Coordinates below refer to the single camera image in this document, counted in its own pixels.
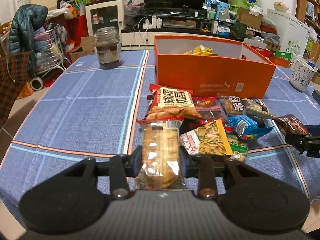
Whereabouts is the brown chocolate cookie packet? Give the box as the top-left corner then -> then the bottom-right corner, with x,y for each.
274,114 -> 310,136

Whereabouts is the clear cracker packet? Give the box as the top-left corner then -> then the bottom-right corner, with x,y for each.
136,118 -> 184,190

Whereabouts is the green cow biscuit packet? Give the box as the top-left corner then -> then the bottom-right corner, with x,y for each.
227,134 -> 248,162

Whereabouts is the white patterned cup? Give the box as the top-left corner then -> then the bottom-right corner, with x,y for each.
289,58 -> 316,92

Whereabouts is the beige black snack bar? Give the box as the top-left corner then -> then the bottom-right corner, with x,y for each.
242,99 -> 276,119

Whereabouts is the blue crinkled snack packet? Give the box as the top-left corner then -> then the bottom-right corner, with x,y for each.
228,115 -> 273,140

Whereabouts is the green yellow noodle snack bag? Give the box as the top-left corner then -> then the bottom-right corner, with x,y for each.
180,120 -> 233,156

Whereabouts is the brown clear cake packet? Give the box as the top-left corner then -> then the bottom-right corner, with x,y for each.
218,96 -> 246,117

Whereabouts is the blue plaid tablecloth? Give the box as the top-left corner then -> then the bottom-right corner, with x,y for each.
1,50 -> 319,224

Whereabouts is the dark red jerky packet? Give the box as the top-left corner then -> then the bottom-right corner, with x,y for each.
189,96 -> 226,129

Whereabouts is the orange cardboard shoe box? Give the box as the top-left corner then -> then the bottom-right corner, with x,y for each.
154,36 -> 276,99

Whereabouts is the brown cardboard box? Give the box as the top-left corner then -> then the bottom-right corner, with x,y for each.
236,8 -> 263,29

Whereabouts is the red broad bean snack bag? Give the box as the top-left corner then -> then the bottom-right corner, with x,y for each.
146,84 -> 203,120

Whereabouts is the plaid fabric chair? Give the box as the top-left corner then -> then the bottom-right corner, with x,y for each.
0,51 -> 33,127

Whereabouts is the glass jar with dark contents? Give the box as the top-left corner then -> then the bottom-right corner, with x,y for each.
94,26 -> 122,69

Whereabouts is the white tv stand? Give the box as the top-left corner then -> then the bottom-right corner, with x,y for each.
120,27 -> 244,49

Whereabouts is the teal puffer jacket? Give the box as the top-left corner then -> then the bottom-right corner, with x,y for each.
8,4 -> 48,54

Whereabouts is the white glass door cabinet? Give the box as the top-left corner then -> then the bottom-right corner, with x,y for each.
85,0 -> 124,40

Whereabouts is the metal wire cart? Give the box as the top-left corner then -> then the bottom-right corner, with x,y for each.
30,23 -> 71,91

